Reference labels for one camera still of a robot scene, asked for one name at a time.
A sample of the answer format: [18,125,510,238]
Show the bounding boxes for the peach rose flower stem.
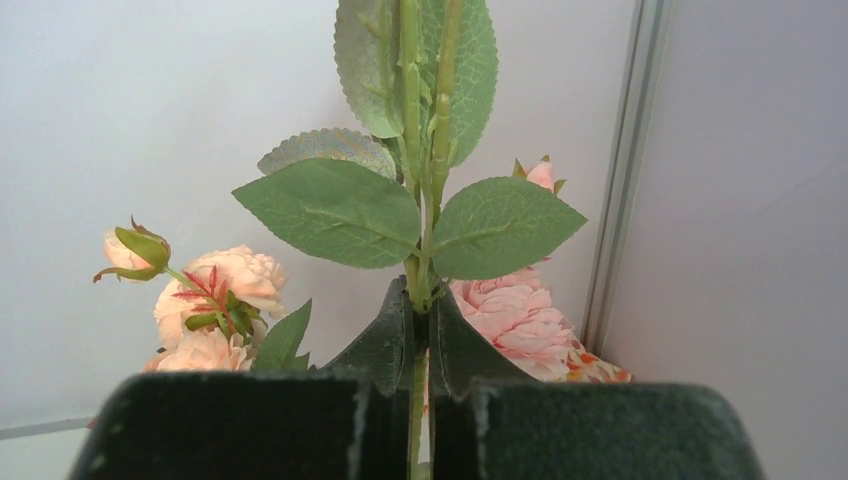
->
[94,223,312,373]

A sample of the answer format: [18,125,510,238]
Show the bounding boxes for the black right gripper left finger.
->
[70,277,414,479]

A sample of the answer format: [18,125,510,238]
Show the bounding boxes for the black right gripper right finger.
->
[429,295,764,479]

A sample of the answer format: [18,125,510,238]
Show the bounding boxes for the orange floral cloth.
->
[563,339,633,384]

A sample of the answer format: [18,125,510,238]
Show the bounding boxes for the white peony flower stem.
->
[234,1,585,471]

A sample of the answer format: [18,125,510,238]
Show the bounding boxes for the pink peony flower stem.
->
[450,155,578,384]

